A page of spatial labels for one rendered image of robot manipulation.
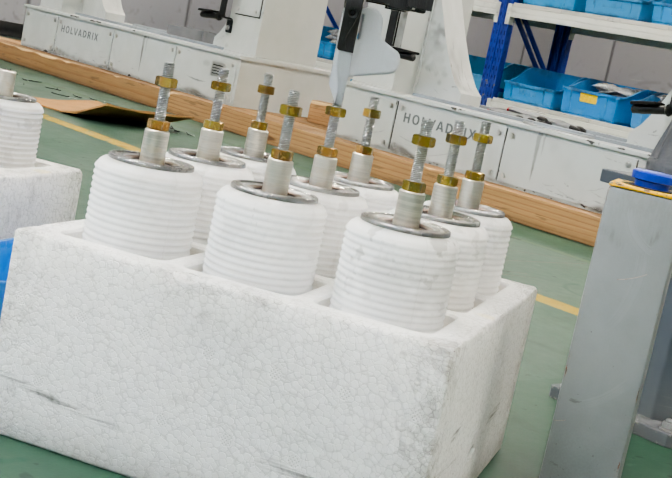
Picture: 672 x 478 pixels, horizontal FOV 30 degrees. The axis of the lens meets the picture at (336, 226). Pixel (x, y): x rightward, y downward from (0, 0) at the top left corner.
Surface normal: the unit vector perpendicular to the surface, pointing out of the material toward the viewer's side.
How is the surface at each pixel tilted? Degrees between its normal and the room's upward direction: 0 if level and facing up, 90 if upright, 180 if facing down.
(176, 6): 90
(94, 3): 90
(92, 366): 90
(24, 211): 90
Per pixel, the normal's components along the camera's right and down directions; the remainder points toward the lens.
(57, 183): 0.93, 0.23
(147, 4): 0.66, 0.24
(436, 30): -0.73, -0.05
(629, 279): -0.32, 0.07
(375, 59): 0.01, 0.16
